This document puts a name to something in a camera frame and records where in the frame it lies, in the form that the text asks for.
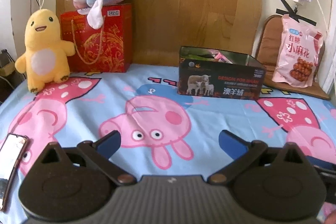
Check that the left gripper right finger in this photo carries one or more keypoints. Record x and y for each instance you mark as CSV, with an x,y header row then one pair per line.
x,y
243,153

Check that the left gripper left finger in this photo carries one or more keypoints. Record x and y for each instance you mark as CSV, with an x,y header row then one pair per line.
x,y
97,155

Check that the pink UHA candy box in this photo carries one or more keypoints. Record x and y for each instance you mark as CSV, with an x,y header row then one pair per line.
x,y
220,57

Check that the Peppa Pig bed sheet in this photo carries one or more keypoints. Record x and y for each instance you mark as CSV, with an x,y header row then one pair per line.
x,y
162,132

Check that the black cardboard storage box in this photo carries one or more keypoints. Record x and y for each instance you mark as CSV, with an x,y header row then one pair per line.
x,y
202,76

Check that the smartphone with brown case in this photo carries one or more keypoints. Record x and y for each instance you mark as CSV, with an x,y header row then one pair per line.
x,y
12,150

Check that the red gift bag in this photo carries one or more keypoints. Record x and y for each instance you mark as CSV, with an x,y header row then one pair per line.
x,y
107,49

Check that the brown seat cushion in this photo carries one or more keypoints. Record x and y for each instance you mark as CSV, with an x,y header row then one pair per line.
x,y
267,53

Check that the yellow duck plush toy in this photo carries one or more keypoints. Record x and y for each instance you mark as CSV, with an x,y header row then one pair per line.
x,y
46,56

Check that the pink twisted-dough snack bag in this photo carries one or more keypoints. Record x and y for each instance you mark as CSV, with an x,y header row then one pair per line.
x,y
298,55

